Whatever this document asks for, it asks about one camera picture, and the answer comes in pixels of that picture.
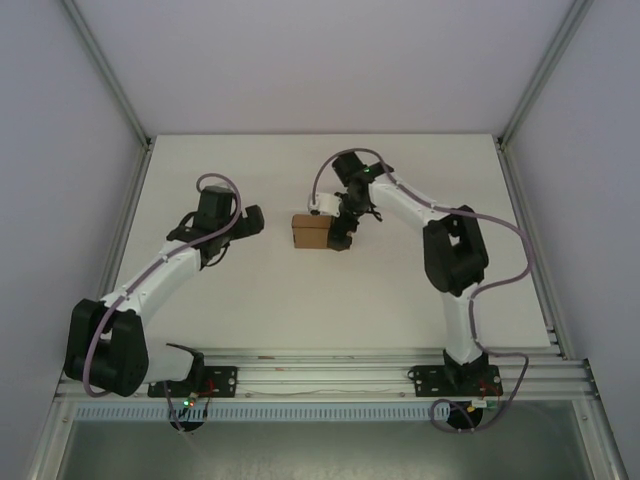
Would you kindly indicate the brown cardboard paper box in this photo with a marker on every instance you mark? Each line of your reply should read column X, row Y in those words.
column 311, row 231

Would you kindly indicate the white yellow connector plug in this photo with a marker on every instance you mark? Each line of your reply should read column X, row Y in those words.
column 480, row 403

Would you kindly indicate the aluminium frame post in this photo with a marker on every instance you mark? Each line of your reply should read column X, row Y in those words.
column 545, row 70
column 107, row 72

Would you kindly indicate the green lit connector plug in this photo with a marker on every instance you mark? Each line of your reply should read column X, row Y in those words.
column 188, row 400

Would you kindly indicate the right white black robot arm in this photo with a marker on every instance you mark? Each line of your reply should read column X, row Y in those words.
column 460, row 325

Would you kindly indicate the aluminium table side rail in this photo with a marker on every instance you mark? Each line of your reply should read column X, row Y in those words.
column 535, row 240
column 122, row 220

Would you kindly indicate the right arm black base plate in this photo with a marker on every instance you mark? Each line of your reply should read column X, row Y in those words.
column 425, row 380

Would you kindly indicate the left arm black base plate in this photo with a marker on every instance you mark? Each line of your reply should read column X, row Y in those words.
column 225, row 381

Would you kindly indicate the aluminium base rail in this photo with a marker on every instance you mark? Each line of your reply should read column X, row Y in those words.
column 325, row 375

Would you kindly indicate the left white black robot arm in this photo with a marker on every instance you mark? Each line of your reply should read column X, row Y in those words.
column 160, row 275

